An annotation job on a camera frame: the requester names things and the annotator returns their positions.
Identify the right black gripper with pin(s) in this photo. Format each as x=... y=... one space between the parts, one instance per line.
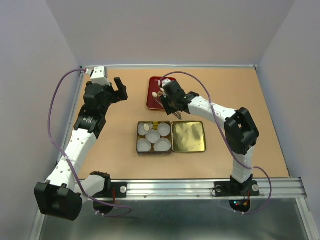
x=164 y=100

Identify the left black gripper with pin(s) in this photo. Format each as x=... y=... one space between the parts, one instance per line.
x=121 y=95

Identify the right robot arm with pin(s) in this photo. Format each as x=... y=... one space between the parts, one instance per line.
x=238 y=129

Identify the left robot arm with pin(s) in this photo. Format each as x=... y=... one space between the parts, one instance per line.
x=62 y=194

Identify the oval white chocolate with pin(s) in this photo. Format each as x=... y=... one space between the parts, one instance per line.
x=146 y=127

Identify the chocolate tin base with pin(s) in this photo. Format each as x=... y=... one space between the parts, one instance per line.
x=152 y=152

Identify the red lacquer tray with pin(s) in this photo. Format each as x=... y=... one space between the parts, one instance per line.
x=154 y=103

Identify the top right paper cup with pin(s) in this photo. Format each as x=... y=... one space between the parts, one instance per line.
x=164 y=129

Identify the paper cup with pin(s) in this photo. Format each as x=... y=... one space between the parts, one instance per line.
x=162 y=145
x=153 y=136
x=164 y=129
x=143 y=145
x=140 y=129

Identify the centre paper cup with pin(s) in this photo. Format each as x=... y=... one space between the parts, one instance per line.
x=153 y=136

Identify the gold tin lid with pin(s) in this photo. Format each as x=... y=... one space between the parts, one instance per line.
x=188 y=137

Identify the top left paper cup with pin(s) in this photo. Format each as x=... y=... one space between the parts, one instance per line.
x=140 y=129

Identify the bottom right paper cup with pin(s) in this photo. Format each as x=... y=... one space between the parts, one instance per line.
x=162 y=145

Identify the bottom left paper cup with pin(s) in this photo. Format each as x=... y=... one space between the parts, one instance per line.
x=143 y=145

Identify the metal front plate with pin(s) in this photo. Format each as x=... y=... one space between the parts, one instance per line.
x=282 y=219

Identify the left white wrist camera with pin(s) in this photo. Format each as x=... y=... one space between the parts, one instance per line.
x=98 y=75

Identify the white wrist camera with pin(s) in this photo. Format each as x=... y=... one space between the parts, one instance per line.
x=164 y=82
x=98 y=75

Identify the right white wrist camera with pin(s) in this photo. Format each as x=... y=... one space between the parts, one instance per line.
x=164 y=82

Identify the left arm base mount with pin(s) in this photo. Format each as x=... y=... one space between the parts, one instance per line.
x=112 y=190

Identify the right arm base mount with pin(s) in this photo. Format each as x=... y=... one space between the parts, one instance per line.
x=239 y=193

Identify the aluminium mounting rail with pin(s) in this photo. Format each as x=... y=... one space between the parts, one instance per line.
x=203 y=189

